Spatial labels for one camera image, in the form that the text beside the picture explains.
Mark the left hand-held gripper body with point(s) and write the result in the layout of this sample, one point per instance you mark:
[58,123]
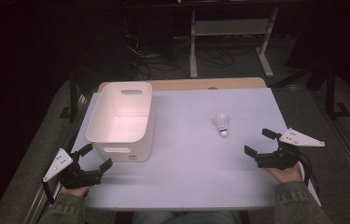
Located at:
[76,178]

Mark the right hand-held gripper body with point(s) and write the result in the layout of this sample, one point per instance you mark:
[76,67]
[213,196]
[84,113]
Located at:
[283,157]

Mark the white shuttlecock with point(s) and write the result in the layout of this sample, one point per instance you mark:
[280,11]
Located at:
[222,123]

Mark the white plastic bin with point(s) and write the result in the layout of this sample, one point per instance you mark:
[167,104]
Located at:
[121,124]

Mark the person's left hand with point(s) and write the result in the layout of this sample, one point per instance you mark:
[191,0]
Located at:
[74,192]

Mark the person's right hand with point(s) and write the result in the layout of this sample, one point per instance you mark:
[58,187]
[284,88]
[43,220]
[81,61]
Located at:
[287,175]

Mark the black metal stand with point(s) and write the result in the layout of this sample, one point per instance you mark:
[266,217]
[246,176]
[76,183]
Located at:
[73,96]
[331,93]

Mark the wooden board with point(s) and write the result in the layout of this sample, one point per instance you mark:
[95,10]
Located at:
[194,84]

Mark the white metal desk frame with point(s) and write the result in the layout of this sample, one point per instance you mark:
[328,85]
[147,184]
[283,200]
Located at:
[231,28]

